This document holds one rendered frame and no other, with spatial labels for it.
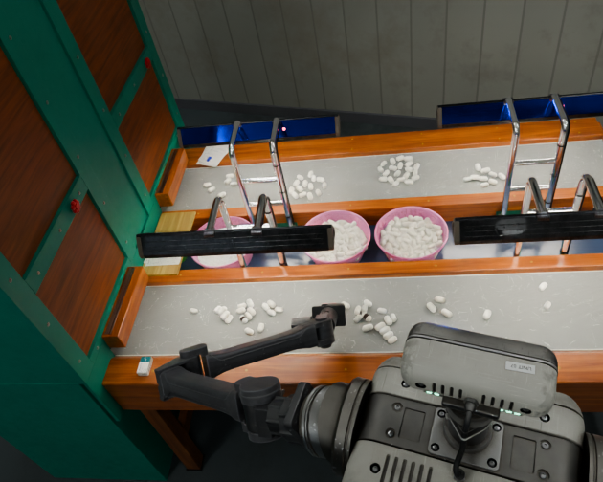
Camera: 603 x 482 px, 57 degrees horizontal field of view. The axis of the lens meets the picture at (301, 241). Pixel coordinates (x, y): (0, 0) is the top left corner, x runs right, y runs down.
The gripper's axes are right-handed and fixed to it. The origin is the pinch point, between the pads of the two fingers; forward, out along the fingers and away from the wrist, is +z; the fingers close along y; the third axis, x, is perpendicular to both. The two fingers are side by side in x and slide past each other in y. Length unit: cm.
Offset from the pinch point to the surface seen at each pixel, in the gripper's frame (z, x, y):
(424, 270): 18.1, -7.8, -31.1
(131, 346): 0, 11, 70
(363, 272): 18.5, -8.0, -10.1
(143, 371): -12, 15, 61
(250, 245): -10.7, -23.5, 22.3
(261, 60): 205, -120, 58
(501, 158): 65, -44, -67
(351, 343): -1.0, 11.6, -5.9
